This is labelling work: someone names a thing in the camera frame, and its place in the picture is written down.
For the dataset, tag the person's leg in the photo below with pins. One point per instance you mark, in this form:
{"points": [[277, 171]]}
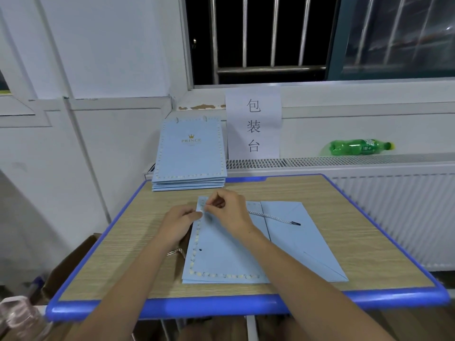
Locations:
{"points": [[210, 331]]}

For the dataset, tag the person's left forearm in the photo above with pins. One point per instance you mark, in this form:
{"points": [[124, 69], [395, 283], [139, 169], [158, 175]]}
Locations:
{"points": [[114, 298]]}

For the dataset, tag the blue-edged wooden desk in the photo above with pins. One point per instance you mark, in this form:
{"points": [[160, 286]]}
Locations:
{"points": [[121, 259]]}

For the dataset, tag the brown cardboard box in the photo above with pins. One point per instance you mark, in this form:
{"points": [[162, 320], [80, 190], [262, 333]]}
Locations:
{"points": [[67, 266]]}

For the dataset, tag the person's right forearm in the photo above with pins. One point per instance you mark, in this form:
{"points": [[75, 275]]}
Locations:
{"points": [[313, 291]]}

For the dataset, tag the metal window grille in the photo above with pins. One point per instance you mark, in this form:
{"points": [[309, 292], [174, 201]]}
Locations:
{"points": [[263, 69]]}

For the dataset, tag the person's right hand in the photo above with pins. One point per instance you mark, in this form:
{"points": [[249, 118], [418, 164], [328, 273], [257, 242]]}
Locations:
{"points": [[233, 213]]}

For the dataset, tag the pink water bottle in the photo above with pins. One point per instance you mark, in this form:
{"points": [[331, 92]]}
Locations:
{"points": [[21, 319]]}

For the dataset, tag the person's left hand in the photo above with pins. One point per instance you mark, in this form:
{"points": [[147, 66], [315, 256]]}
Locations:
{"points": [[178, 227]]}

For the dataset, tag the teal framed sliding window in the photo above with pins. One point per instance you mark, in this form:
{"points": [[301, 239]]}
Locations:
{"points": [[398, 32]]}

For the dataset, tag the stack of finished blue bags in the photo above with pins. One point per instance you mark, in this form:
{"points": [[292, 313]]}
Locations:
{"points": [[188, 186]]}

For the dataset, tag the white framed window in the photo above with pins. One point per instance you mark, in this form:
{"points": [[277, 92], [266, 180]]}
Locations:
{"points": [[18, 110]]}

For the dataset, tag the green plastic bottle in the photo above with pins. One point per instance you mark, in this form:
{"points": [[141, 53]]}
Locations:
{"points": [[359, 147]]}

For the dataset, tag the white paper sign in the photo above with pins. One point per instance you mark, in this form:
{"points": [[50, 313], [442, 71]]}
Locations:
{"points": [[254, 120]]}

